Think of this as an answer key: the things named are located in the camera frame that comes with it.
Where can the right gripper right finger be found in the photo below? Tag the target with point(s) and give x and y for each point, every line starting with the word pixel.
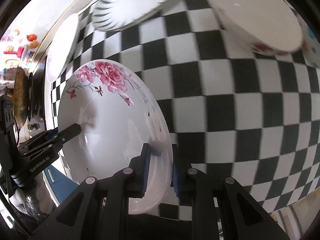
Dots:
pixel 221 207

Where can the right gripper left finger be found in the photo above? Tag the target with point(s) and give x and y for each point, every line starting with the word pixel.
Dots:
pixel 99 208

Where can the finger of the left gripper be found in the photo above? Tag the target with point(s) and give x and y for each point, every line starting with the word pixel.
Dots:
pixel 69 133

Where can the pink flower white plate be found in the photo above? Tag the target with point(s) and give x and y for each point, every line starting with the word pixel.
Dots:
pixel 117 114

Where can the grey flower white plate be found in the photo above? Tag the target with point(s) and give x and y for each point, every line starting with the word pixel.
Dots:
pixel 62 47

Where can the blue leaf pattern plate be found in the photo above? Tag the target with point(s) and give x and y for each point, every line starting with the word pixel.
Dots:
pixel 114 15

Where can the metal wok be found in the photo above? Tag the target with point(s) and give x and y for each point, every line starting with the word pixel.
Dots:
pixel 20 97

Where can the black white checkered mat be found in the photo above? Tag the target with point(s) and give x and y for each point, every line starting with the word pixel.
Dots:
pixel 231 112

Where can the white bowl blue pattern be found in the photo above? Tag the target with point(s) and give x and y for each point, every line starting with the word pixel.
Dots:
pixel 310 46

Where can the white bowl red flowers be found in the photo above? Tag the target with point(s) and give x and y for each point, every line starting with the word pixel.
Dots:
pixel 267 27

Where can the colourful fruit wall sticker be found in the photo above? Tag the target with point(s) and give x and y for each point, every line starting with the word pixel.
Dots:
pixel 17 50

